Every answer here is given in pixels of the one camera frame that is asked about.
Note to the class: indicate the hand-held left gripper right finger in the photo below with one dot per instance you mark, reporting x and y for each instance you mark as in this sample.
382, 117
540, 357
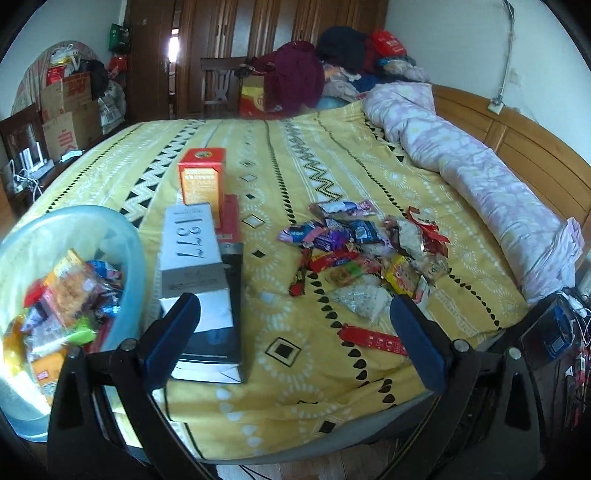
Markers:
415, 341

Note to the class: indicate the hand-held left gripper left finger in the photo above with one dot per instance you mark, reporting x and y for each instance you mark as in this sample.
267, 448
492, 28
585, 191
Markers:
173, 341

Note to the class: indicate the translucent pale blue bowl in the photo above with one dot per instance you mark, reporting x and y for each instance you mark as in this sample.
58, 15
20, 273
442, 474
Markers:
131, 258

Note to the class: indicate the pile of mixed snack packets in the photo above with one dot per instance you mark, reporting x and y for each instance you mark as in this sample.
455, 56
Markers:
369, 258
69, 295

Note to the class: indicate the red flat sachet strip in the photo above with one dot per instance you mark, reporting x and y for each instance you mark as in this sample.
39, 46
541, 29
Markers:
374, 341

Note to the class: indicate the black flat box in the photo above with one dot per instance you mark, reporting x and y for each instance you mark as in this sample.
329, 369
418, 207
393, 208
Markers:
217, 355

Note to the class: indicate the long grey white box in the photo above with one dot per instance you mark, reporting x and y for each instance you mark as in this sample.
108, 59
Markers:
194, 254

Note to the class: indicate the flat red box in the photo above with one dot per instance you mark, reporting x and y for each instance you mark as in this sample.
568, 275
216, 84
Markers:
231, 217

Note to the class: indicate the small blue device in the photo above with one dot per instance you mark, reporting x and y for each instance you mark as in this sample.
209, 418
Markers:
556, 332

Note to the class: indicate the orange red carton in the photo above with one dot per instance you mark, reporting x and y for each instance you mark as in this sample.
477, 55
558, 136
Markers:
203, 177

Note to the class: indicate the pale floral quilt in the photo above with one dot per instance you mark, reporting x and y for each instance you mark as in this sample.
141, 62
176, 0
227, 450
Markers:
485, 184

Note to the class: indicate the yellow patterned bedspread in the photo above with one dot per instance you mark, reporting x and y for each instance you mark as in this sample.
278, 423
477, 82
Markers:
323, 161

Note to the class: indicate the small white blue item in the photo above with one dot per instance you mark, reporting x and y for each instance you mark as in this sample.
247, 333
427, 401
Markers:
71, 154

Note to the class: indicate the white router with antennas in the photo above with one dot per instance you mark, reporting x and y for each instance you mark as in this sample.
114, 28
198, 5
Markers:
34, 161

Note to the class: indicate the wooden headboard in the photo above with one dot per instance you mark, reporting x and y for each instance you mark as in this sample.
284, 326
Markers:
531, 134

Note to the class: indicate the printed plastic bag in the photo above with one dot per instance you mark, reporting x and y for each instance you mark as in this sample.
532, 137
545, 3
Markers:
113, 108

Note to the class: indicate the red gold gift box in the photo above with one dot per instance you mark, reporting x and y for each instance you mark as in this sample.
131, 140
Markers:
256, 99

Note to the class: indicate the carved back wooden chair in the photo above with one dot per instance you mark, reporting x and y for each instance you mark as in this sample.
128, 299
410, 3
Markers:
221, 87

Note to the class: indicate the plain dark wooden chair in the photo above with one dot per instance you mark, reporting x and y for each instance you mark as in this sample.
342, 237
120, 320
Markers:
23, 129

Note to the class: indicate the pile of mixed clothes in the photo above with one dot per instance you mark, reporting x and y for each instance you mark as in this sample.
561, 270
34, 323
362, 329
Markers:
364, 81

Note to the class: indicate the black garment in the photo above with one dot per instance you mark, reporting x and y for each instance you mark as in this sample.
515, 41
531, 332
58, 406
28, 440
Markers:
99, 74

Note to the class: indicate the red hanging bag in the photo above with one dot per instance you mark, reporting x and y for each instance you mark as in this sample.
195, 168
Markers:
119, 62

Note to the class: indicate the red packet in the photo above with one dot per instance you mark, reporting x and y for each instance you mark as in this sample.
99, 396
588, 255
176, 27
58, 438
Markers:
55, 74

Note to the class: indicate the maroon garment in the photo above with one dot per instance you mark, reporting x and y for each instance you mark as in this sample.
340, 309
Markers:
295, 74

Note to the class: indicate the red shopping bag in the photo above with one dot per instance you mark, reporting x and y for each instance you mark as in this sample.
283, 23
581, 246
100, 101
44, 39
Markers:
388, 44

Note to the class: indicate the dark navy garment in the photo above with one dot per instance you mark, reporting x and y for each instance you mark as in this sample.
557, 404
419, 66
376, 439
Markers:
341, 46

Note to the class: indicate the round striped tabletop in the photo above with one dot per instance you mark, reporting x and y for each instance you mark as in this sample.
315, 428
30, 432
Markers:
32, 69

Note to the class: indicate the white plastic bag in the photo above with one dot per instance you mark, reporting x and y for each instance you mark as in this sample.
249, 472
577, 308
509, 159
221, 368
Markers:
64, 53

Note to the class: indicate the green hanging bag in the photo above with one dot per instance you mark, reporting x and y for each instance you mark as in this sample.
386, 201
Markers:
119, 37

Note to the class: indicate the brown wooden wardrobe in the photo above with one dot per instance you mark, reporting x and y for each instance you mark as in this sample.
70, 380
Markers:
277, 23

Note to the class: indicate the white wall socket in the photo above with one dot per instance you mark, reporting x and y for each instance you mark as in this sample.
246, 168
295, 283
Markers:
496, 107

